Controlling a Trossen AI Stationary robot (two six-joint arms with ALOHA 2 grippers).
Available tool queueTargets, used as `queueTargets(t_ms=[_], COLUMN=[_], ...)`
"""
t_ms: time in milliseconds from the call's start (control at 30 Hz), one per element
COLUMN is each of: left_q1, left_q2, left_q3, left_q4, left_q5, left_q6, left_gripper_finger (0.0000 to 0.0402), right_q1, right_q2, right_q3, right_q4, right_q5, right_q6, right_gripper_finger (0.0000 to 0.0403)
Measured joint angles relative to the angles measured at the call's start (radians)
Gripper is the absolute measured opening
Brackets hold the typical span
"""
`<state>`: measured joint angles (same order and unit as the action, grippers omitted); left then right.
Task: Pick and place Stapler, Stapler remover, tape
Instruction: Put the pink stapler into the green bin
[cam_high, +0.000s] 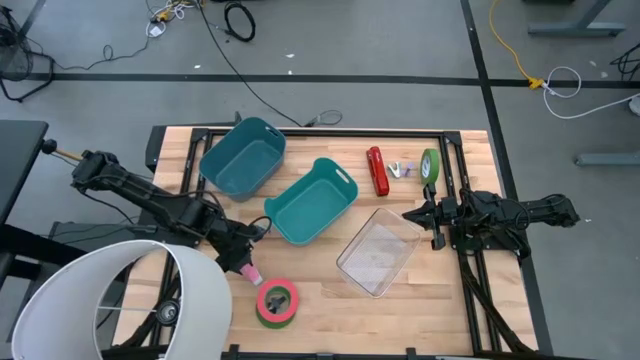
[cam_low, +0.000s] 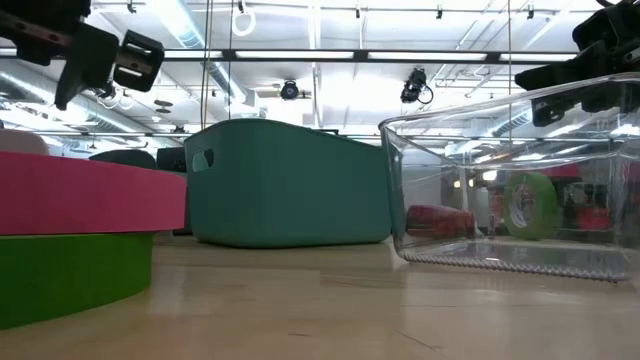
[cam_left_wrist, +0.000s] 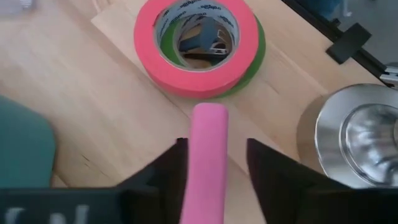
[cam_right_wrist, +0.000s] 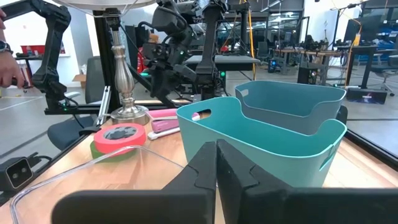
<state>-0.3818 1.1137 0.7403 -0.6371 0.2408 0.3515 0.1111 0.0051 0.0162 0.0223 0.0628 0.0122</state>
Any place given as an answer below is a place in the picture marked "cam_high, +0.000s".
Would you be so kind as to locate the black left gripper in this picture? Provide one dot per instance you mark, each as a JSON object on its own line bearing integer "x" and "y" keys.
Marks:
{"x": 235, "y": 245}

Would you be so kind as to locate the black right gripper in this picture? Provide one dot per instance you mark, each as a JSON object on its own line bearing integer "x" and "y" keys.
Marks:
{"x": 442, "y": 214}

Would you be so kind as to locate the pink stapler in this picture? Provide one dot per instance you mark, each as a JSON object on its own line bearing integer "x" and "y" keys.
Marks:
{"x": 251, "y": 275}

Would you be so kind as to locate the silver staple remover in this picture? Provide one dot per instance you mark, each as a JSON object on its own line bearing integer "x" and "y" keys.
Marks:
{"x": 394, "y": 170}

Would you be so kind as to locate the pink tape roll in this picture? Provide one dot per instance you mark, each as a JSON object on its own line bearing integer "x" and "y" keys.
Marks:
{"x": 278, "y": 283}

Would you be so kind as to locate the red stapler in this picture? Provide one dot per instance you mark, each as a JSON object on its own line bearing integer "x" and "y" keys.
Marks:
{"x": 378, "y": 175}

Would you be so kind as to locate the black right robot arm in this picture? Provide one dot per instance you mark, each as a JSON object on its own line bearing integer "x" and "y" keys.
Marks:
{"x": 500, "y": 210}

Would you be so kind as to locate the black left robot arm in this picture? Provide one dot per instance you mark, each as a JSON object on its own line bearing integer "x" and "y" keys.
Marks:
{"x": 145, "y": 192}

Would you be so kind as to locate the clear plastic bin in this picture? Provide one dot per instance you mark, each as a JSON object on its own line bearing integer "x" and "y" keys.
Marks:
{"x": 375, "y": 255}

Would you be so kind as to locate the white lamp shade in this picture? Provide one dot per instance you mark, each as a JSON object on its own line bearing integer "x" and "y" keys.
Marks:
{"x": 205, "y": 300}

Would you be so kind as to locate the dark teal plastic bin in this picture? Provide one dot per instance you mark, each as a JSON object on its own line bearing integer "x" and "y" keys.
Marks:
{"x": 240, "y": 165}

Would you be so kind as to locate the light teal plastic bin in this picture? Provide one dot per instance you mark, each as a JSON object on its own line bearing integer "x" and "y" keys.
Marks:
{"x": 310, "y": 205}

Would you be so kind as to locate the grey straight desk foot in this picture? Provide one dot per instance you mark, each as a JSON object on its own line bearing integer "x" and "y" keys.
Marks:
{"x": 610, "y": 159}

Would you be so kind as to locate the black desk leg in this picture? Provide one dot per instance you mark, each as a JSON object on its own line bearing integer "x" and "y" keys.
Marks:
{"x": 35, "y": 245}

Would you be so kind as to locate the wooden stick black knob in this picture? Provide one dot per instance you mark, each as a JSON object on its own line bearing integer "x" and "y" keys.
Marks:
{"x": 48, "y": 146}

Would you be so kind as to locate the white power adapter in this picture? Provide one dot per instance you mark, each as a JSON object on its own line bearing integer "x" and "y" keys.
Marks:
{"x": 156, "y": 31}

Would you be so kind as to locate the black desk top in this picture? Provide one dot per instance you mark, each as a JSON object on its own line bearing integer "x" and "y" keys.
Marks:
{"x": 17, "y": 160}

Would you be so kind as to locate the white rounded object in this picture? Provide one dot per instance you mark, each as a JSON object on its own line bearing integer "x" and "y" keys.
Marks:
{"x": 636, "y": 106}

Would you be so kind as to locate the grey T-shaped desk foot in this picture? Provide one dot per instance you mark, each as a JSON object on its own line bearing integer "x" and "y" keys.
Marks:
{"x": 575, "y": 29}

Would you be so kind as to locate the black floor fan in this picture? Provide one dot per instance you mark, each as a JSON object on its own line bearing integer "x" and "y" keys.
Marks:
{"x": 10, "y": 45}

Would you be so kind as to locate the black aluminium table frame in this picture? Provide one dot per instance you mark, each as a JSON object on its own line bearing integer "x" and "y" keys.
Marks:
{"x": 325, "y": 133}

